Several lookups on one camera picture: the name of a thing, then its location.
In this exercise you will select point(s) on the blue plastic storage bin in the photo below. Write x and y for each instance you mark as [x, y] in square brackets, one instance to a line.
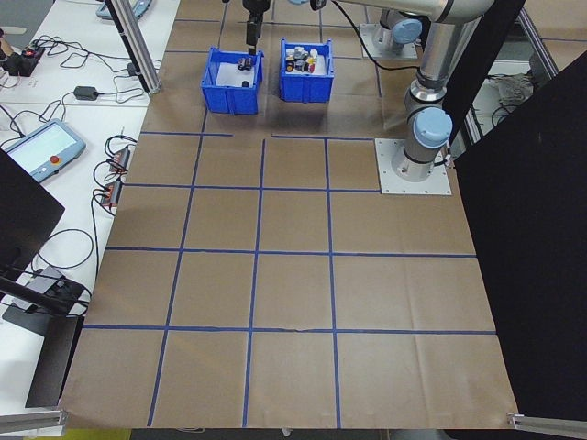
[229, 98]
[305, 89]

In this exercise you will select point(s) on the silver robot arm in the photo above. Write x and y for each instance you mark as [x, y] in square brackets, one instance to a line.
[431, 59]
[406, 32]

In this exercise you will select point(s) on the white foam pad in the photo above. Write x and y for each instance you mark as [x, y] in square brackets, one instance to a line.
[227, 75]
[322, 64]

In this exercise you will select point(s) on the red mushroom emergency button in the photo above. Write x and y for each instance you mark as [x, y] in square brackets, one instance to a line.
[313, 69]

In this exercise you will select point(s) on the light blue teach pendant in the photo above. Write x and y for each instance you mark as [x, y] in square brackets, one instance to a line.
[144, 7]
[46, 146]

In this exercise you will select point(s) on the small black power plug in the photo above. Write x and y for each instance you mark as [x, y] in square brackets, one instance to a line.
[132, 69]

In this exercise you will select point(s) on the black power adapter brick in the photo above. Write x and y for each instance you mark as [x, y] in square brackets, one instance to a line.
[86, 94]

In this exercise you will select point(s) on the small brown usb hub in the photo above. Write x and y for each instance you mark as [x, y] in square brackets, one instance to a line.
[120, 158]
[112, 192]

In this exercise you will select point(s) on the black device with red light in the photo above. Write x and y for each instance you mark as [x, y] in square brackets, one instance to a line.
[27, 59]

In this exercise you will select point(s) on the black monitor screen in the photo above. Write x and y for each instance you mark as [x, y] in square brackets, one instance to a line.
[23, 215]

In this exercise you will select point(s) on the dark grey stand base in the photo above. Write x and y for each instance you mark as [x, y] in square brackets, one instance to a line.
[23, 321]

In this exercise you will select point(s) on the black flat panel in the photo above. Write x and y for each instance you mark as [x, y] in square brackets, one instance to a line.
[52, 366]

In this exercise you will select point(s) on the plain white switch block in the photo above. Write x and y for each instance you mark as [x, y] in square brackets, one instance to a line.
[290, 53]

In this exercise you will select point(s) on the black yellow-labelled selector switch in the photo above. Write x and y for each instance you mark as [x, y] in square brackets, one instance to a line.
[290, 68]

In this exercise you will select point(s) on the tall aluminium camera post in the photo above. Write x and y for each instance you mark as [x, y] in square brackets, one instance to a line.
[145, 64]

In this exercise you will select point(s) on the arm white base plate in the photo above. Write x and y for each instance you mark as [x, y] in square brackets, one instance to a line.
[390, 183]
[369, 46]

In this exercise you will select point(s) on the black frame cover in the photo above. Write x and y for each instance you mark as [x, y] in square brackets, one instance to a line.
[541, 275]

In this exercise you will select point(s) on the aluminium table rail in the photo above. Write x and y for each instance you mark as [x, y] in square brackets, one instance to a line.
[32, 419]
[550, 421]

